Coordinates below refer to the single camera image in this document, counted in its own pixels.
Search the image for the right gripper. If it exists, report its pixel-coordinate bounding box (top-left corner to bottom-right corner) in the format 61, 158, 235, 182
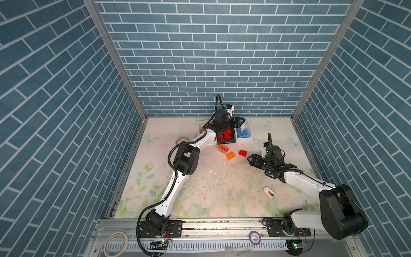
247, 153, 274, 173

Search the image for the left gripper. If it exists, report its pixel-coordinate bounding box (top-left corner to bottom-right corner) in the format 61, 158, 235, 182
219, 117, 245, 131

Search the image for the red lego diagonal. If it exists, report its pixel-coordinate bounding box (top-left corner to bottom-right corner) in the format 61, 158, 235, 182
223, 129, 232, 139

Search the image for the orange lego top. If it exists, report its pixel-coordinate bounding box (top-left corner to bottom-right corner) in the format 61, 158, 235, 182
218, 145, 229, 154

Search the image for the red curved lego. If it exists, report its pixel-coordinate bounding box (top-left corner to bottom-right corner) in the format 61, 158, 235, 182
239, 150, 247, 157

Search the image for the blue lego bottom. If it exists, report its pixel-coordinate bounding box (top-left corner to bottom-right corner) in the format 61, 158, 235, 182
242, 128, 250, 135

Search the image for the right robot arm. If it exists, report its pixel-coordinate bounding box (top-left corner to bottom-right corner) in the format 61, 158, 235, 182
247, 142, 368, 240

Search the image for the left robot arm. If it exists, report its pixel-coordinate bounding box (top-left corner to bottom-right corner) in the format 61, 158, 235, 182
142, 105, 245, 233

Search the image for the black middle bin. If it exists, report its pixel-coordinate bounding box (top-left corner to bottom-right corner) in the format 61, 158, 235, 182
217, 128, 236, 145

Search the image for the white left bin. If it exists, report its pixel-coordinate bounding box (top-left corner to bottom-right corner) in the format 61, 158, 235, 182
198, 120, 214, 136

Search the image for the white bin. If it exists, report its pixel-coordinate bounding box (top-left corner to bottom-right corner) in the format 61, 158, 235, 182
198, 120, 214, 136
234, 117, 253, 142

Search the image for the white right bin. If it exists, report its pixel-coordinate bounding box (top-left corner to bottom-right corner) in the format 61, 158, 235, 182
234, 117, 253, 142

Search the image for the white pink small device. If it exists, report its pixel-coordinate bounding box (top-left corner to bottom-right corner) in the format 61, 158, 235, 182
263, 186, 276, 200

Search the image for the small orange lego square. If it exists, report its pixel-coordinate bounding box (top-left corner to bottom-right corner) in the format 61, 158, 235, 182
226, 152, 235, 160

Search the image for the white tape roll on table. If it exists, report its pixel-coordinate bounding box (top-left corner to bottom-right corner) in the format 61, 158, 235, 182
176, 137, 190, 145

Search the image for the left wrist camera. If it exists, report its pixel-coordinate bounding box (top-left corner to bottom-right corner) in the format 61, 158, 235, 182
225, 105, 234, 119

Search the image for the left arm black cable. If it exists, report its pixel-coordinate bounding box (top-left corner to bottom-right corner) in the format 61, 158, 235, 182
135, 94, 224, 257

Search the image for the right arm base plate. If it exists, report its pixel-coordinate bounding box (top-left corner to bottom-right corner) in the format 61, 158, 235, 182
261, 217, 311, 237

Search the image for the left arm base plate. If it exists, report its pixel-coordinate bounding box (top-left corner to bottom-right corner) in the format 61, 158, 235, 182
137, 220, 183, 238

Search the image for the tape roll on rail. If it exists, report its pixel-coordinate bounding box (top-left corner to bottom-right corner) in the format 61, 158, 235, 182
103, 231, 129, 257

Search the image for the aluminium rail frame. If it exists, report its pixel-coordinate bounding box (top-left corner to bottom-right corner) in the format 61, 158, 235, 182
85, 218, 366, 257

